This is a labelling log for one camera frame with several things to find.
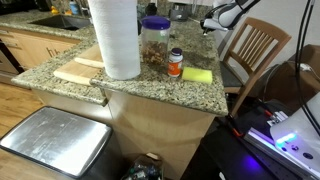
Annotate black kitchen sink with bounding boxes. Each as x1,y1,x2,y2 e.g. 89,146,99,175
28,13,92,32

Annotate wooden chair grey cushion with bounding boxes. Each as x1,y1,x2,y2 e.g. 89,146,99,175
219,16,293,118

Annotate yellow sponge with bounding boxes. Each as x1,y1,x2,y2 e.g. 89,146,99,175
181,66,214,85

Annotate light wooden cutting board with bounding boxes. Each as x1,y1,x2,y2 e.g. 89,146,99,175
52,59,103,87
73,44,106,70

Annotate orange label pill bottle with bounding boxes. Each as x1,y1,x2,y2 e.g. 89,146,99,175
167,47,184,78

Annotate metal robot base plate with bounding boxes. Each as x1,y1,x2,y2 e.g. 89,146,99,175
244,110,320,180

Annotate white paper towel roll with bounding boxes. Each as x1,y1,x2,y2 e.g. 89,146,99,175
87,0,142,81

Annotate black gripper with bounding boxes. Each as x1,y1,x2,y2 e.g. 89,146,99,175
200,19,211,36

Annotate black hanging cables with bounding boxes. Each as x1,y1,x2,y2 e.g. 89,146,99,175
294,0,320,138

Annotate brown furniture piece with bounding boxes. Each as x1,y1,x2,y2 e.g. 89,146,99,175
264,44,320,113

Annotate open bin with trash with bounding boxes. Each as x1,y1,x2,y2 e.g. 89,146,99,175
120,152,165,180

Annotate purple lid nut jar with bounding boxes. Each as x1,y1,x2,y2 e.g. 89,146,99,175
139,15,172,67

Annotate blue soap bottle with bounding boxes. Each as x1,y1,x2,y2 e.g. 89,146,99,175
68,0,81,16

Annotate stainless steel trash can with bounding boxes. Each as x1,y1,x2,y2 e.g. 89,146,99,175
0,105,125,180

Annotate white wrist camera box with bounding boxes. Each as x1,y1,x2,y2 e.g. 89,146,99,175
203,17,231,33

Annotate black cup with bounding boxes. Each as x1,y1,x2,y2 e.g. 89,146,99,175
144,2,159,17

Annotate yellow rubber duck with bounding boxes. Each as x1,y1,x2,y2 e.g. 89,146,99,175
49,4,61,15

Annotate light wooden lower cabinet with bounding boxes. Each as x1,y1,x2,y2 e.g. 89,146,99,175
0,29,82,72

